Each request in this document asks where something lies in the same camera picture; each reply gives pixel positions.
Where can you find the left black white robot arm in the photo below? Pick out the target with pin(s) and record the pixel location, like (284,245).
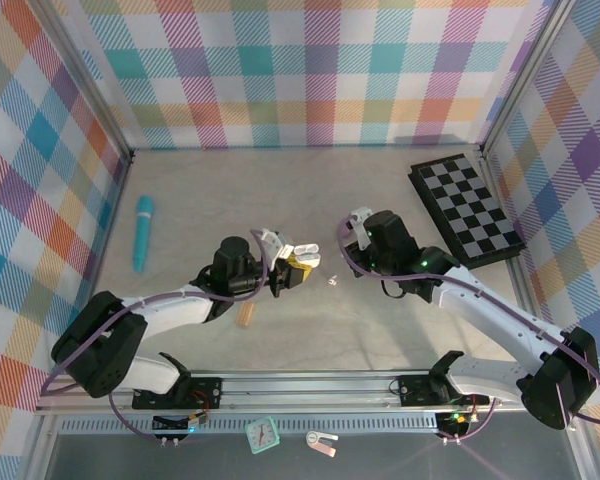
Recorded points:
(100,350)

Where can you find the left black controller board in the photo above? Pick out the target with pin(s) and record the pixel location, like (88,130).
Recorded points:
(172,424)

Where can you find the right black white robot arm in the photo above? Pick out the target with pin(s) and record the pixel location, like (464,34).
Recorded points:
(560,390)

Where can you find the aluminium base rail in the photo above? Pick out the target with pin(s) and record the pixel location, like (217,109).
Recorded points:
(305,387)

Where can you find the ridged wooden block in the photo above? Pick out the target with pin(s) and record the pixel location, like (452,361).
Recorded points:
(245,315)

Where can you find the teal alarm clock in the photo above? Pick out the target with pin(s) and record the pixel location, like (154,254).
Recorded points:
(262,436)

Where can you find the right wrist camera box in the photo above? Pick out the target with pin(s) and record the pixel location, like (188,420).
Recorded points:
(360,222)

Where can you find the white earbud charging case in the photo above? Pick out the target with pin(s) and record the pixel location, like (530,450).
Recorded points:
(307,259)

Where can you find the aluminium frame post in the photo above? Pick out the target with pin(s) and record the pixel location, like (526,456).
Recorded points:
(525,80)
(87,82)

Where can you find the right black controller board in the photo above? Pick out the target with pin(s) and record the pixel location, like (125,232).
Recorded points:
(454,424)

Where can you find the pink white small tool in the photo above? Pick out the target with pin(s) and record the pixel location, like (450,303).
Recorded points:
(322,444)

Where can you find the teal pen-shaped device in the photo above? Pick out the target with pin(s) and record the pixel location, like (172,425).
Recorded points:
(143,225)

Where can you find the black grey chessboard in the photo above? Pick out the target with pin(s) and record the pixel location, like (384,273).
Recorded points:
(470,200)

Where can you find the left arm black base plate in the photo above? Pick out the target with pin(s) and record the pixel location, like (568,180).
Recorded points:
(205,392)

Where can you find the white earbud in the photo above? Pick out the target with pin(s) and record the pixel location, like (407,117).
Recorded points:
(333,280)

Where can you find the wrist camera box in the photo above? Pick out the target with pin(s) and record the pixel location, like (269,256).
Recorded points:
(360,222)
(275,242)

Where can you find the black controller board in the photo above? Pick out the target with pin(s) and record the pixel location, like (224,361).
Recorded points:
(172,424)
(454,424)

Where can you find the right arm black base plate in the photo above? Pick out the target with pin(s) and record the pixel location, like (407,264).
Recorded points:
(415,390)

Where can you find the perforated metal strip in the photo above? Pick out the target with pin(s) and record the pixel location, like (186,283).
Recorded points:
(330,424)

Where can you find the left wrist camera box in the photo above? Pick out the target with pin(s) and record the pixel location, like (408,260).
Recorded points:
(275,242)

